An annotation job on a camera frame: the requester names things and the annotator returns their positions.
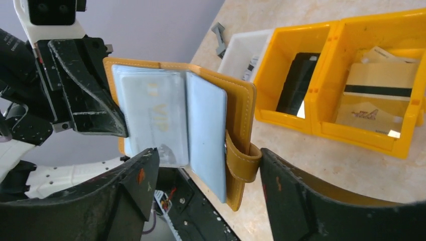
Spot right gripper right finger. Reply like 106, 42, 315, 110
260, 148, 425, 240

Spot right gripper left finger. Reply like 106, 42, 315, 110
1, 148, 159, 240

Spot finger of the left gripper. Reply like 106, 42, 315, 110
48, 39, 128, 137

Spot yellow double storage bin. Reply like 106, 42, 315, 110
254, 9, 425, 158

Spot white storage bin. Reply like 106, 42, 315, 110
218, 29, 274, 82

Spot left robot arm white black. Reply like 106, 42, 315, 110
1, 31, 127, 202

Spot grey toy dumbbell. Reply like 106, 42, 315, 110
211, 22, 227, 59

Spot black item in bin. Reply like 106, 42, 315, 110
276, 52, 320, 118

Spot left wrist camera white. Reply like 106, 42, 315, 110
13, 0, 86, 48

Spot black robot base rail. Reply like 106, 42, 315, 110
141, 167, 239, 240

